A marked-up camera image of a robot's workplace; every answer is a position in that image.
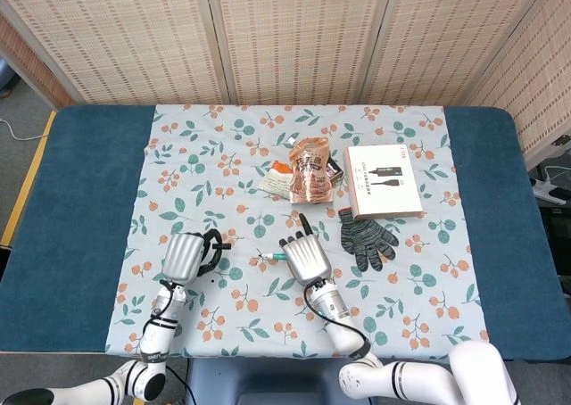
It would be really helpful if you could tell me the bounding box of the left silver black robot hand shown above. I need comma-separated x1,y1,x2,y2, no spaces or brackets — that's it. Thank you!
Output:
160,228,232,285

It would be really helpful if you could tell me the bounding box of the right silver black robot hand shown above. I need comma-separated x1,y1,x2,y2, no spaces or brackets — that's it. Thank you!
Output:
278,212,334,288

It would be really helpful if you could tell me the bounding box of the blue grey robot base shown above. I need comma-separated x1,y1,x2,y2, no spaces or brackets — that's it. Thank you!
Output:
183,358,371,405

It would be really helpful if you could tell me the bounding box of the grey knit glove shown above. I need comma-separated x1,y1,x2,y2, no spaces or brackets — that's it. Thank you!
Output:
337,207,401,273

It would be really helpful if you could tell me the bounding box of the floral print tablecloth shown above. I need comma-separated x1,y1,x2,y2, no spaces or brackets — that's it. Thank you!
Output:
104,104,492,362

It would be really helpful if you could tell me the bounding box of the white orange sachet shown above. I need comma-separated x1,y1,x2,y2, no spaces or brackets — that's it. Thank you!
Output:
257,161,295,200

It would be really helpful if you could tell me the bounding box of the brown snack pouch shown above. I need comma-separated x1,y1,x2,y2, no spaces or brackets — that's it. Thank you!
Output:
286,136,335,205

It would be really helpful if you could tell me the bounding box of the bamboo screen panel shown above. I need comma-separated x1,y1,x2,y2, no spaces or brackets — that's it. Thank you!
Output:
204,0,396,107
0,12,76,110
468,0,571,159
0,0,231,107
360,0,559,107

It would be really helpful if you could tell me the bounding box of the white power strip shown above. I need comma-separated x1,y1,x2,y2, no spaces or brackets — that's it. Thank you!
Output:
529,177,566,205

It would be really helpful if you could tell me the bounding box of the pale blue plastic bucket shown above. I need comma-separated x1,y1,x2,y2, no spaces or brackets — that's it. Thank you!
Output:
0,58,20,99

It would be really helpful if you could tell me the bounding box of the white cable product box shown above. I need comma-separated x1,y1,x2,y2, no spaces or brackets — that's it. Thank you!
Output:
343,144,424,221

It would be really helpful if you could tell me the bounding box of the white floor cable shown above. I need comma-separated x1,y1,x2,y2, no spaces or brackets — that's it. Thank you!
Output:
0,118,51,142

